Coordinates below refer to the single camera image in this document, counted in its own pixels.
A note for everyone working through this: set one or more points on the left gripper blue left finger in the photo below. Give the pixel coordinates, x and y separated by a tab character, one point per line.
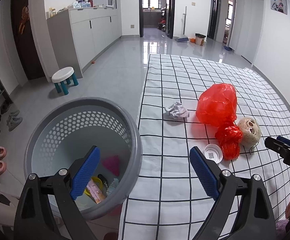
34	218

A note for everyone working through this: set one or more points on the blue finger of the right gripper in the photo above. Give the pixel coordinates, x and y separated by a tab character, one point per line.
284	140

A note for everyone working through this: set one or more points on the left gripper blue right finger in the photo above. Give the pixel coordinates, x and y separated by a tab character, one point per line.
255	218

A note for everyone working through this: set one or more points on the black beaded hair clip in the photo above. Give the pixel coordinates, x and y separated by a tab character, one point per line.
103	180

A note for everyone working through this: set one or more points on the white round plastic lid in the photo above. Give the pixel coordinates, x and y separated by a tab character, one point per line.
213	152

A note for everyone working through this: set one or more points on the white blue snack packet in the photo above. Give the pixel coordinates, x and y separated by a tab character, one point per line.
112	187

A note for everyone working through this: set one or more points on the beige plush sloth head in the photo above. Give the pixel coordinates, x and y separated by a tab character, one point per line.
251	132

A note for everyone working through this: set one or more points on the brown trash bin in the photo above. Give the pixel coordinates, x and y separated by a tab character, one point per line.
199	39

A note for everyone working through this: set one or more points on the pink snack wrapper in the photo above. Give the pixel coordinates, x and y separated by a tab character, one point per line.
94	190

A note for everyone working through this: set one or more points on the grey perforated laundry basket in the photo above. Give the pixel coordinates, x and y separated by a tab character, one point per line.
69	131

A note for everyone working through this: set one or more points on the small red plastic bag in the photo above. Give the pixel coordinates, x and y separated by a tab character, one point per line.
229	137

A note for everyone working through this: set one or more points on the white black grid cloth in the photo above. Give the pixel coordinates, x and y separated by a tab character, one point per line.
168	201

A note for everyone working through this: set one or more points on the large red plastic bag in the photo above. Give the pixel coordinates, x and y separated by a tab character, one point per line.
217	105

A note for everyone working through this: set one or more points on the crumpled white paper ball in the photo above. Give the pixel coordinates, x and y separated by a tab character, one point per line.
176	111

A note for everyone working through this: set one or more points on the pink slipper far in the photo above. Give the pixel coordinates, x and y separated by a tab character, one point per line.
3	152

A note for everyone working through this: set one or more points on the white stool teal legs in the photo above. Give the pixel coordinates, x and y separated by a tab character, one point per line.
62	78

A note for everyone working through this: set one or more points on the grey white sideboard cabinet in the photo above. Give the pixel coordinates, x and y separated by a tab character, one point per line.
80	36

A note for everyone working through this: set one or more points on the blue dustpan with broom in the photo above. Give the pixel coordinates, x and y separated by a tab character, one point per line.
183	38

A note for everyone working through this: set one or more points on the white microwave oven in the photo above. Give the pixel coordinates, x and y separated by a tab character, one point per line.
104	3

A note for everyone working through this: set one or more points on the dark brown entrance door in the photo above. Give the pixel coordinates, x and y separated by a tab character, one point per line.
23	38

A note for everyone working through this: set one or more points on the wall poster picture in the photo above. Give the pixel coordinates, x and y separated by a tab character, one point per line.
279	5

